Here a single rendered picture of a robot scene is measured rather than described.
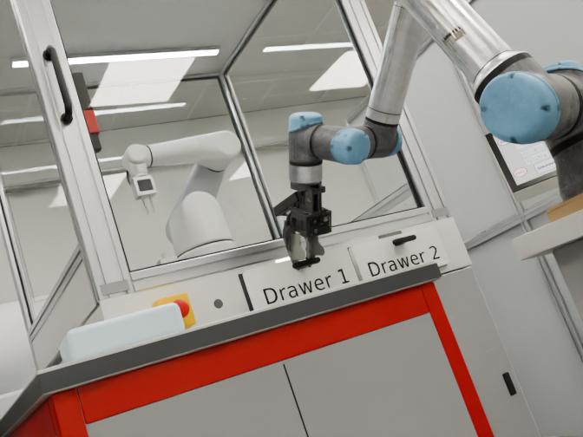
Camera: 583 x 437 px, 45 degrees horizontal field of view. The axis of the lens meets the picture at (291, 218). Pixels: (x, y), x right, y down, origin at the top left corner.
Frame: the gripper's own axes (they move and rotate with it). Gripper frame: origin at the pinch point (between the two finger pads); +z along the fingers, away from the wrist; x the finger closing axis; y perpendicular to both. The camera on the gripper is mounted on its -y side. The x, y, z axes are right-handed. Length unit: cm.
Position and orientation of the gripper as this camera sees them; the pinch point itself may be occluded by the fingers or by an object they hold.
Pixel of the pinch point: (302, 262)
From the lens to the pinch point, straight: 167.6
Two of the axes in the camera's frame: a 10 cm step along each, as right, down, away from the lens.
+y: 5.4, 2.4, -8.1
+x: 8.4, -1.7, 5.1
